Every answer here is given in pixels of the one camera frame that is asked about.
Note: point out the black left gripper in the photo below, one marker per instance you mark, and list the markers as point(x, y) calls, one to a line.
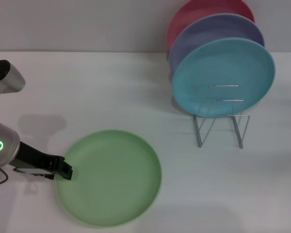
point(36, 159)

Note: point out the green round plate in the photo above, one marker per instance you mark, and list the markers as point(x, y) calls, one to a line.
point(111, 179)

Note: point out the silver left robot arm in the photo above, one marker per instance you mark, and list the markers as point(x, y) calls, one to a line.
point(4, 145)

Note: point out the teal round plate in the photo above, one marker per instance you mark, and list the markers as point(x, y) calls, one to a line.
point(220, 72)

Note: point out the purple round plate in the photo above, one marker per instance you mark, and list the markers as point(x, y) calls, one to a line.
point(208, 31)

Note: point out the red round plate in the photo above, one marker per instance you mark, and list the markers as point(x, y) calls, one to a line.
point(198, 12)

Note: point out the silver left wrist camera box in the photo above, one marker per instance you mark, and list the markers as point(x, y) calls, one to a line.
point(31, 173)

